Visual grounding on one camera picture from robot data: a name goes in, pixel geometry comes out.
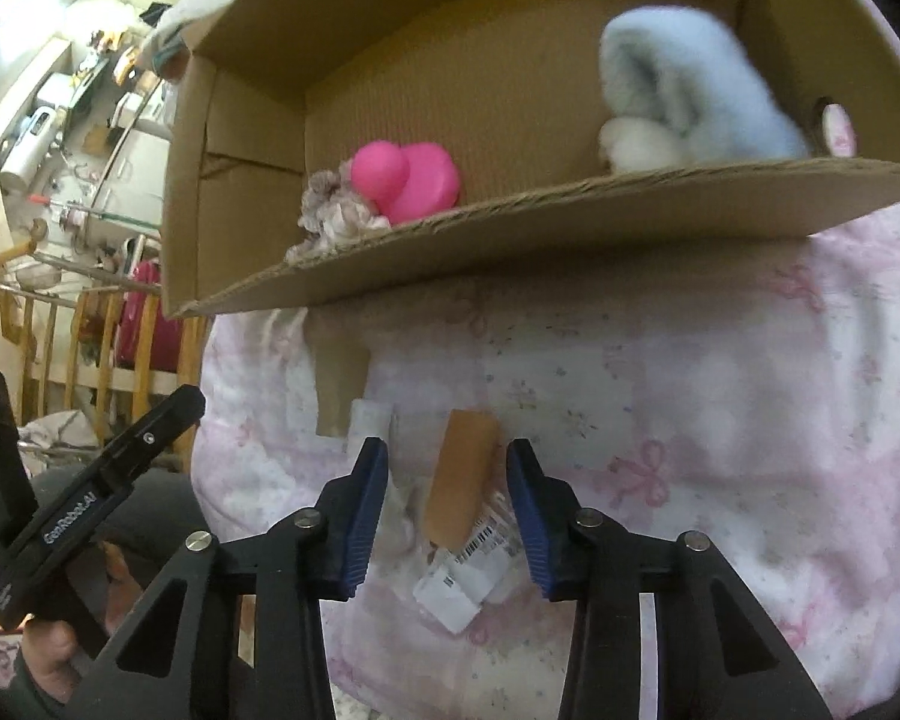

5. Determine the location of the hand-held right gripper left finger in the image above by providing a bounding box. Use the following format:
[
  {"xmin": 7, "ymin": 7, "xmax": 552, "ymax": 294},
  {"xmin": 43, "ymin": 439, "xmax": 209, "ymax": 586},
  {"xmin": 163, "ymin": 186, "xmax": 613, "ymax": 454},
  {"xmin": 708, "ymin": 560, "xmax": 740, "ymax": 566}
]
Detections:
[{"xmin": 67, "ymin": 435, "xmax": 391, "ymax": 720}]

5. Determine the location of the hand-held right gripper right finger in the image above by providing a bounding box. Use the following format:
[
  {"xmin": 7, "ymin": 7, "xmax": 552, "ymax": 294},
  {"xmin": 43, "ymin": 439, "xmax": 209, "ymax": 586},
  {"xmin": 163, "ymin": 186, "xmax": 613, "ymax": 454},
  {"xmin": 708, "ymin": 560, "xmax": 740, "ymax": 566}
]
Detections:
[{"xmin": 505, "ymin": 436, "xmax": 835, "ymax": 720}]

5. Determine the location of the tan sponge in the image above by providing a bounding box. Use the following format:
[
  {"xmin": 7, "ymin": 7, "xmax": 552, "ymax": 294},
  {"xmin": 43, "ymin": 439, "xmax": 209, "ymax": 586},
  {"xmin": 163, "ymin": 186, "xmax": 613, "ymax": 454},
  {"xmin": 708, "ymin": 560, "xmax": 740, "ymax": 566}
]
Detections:
[{"xmin": 412, "ymin": 409, "xmax": 527, "ymax": 635}]

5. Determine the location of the beige floral scrunchie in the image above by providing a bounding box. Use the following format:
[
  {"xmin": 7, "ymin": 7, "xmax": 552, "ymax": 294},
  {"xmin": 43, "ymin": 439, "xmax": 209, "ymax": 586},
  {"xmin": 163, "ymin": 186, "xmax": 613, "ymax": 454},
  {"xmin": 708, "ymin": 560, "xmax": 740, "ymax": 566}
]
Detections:
[{"xmin": 285, "ymin": 167, "xmax": 392, "ymax": 265}]

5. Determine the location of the pink rubber duck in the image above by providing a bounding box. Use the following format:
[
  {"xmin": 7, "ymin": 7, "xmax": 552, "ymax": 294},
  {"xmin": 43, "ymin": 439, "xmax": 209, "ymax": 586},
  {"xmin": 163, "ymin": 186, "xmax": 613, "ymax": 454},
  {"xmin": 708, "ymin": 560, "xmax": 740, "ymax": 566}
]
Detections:
[{"xmin": 349, "ymin": 141, "xmax": 464, "ymax": 227}]

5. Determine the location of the fluffy light blue plush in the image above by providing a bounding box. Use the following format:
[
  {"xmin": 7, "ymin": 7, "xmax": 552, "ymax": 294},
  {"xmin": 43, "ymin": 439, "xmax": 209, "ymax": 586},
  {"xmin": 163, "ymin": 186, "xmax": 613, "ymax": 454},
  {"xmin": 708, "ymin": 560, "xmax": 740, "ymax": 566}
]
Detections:
[{"xmin": 598, "ymin": 6, "xmax": 812, "ymax": 170}]

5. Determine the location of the brown cardboard box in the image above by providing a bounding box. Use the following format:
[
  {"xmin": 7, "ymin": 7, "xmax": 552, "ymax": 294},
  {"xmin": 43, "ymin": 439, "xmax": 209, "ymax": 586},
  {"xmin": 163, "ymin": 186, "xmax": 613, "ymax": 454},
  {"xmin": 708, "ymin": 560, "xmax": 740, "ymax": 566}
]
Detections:
[{"xmin": 161, "ymin": 0, "xmax": 900, "ymax": 437}]

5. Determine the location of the person's left hand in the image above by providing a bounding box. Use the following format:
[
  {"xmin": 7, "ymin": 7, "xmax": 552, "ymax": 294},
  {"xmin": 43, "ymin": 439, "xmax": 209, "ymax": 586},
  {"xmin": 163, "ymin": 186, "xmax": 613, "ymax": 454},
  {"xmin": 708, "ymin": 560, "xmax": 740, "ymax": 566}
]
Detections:
[{"xmin": 16, "ymin": 540, "xmax": 132, "ymax": 695}]

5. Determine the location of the white folded cloth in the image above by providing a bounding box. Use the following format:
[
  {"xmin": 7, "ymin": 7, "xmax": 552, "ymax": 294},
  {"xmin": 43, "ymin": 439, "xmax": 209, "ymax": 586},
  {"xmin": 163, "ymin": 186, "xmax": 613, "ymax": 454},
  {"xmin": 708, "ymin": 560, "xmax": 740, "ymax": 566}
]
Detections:
[{"xmin": 345, "ymin": 399, "xmax": 395, "ymax": 452}]

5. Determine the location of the red suitcase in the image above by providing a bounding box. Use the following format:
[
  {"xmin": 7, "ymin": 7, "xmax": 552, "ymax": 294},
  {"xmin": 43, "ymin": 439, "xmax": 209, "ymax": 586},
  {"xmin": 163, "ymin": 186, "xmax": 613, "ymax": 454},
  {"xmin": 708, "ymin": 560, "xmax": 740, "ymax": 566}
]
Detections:
[{"xmin": 115, "ymin": 259, "xmax": 186, "ymax": 374}]

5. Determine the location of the wooden railing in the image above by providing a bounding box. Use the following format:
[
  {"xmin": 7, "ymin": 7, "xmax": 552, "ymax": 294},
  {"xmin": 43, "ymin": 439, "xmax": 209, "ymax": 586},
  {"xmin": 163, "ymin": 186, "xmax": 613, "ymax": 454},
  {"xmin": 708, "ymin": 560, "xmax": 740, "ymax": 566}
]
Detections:
[{"xmin": 0, "ymin": 236, "xmax": 205, "ymax": 452}]

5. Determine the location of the pink bow print bed sheet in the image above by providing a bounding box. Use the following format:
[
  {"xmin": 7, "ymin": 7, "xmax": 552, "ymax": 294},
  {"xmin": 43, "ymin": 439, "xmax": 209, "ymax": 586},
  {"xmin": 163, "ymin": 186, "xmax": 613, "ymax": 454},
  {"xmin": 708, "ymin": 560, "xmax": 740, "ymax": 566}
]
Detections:
[{"xmin": 193, "ymin": 195, "xmax": 900, "ymax": 720}]

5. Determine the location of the white water heater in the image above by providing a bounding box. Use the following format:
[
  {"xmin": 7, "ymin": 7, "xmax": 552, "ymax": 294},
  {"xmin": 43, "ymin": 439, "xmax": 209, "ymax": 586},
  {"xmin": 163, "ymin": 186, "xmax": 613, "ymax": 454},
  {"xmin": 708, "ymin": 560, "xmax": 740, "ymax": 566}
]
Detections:
[{"xmin": 0, "ymin": 109, "xmax": 65, "ymax": 193}]

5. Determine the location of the grey rumpled duvet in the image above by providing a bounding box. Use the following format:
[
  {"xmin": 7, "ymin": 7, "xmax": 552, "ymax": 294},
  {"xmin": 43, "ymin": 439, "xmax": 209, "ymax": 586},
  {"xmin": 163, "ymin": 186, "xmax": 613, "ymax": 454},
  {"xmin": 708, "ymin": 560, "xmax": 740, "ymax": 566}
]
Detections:
[{"xmin": 152, "ymin": 0, "xmax": 260, "ymax": 67}]

